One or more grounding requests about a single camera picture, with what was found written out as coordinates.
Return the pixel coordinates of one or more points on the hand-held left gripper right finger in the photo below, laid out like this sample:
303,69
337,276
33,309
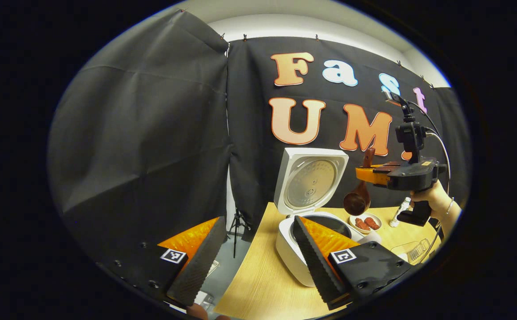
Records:
316,262

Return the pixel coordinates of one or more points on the white rice cooker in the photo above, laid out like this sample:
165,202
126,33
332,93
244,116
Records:
312,182

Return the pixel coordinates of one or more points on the black backdrop cloth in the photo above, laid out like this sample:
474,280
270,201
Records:
152,133

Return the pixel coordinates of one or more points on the brown wooden spoon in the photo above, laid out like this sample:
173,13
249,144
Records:
357,202

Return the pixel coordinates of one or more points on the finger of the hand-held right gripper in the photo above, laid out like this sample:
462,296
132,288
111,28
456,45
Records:
371,174

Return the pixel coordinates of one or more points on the black tripod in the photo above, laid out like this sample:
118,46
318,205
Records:
238,226

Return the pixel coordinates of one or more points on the brown steak piece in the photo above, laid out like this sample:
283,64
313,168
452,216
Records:
372,222
361,223

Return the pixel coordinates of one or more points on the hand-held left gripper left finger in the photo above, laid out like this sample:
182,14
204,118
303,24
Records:
203,262

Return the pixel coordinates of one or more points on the white green milk bottle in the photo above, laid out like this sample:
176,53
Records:
399,213

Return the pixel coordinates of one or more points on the clear lidded rice box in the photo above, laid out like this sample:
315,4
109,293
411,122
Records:
399,250

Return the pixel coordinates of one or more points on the white round plate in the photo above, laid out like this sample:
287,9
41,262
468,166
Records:
374,215

